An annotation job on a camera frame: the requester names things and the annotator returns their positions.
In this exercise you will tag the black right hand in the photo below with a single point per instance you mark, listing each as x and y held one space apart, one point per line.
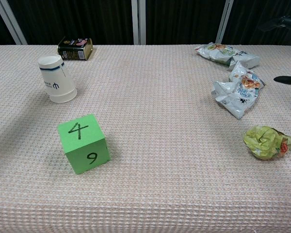
288 79

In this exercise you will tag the white snack bag orange print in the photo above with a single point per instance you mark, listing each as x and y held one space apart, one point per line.
240 94

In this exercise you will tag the crumpled yellow-green wrapper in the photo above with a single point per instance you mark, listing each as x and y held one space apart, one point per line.
264 143

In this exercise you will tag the white snack bag green print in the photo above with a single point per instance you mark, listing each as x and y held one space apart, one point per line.
223 54

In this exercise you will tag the black curtain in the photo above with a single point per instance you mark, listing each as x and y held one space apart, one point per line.
179 19

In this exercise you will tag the pink waffle tablecloth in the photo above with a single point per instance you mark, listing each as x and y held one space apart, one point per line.
160 145

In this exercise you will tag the green foam cube with numbers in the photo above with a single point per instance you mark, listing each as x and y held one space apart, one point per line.
85 145

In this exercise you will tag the black and gold tin can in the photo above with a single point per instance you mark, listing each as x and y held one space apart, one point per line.
74 48

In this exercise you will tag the slanted grey metal frame post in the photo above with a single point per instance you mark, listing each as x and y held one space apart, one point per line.
224 21
11 21

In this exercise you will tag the upright grey metal frame post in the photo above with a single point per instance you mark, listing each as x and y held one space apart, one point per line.
138 21

